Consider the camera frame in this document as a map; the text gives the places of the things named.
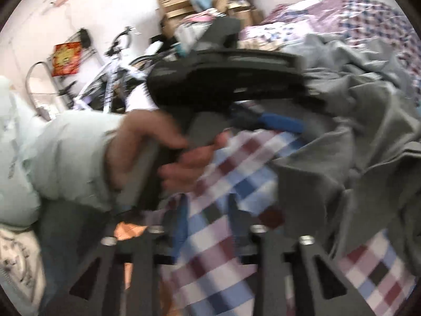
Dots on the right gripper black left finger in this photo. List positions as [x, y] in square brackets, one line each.
[117, 276]

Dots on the white bicycle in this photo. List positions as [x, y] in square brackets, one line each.
[111, 87]

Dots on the person's left hand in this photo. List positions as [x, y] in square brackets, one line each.
[129, 144]

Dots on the dark grey sweatshirt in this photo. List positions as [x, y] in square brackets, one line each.
[359, 171]

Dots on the plaid and lilac bedspread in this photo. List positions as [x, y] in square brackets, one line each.
[207, 278]

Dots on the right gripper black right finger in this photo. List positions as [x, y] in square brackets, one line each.
[319, 287]

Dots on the red wall poster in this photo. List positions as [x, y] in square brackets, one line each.
[66, 58]

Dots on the stacked cardboard boxes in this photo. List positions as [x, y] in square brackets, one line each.
[173, 13]

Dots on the pale green left sleeve forearm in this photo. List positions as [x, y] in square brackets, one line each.
[58, 160]

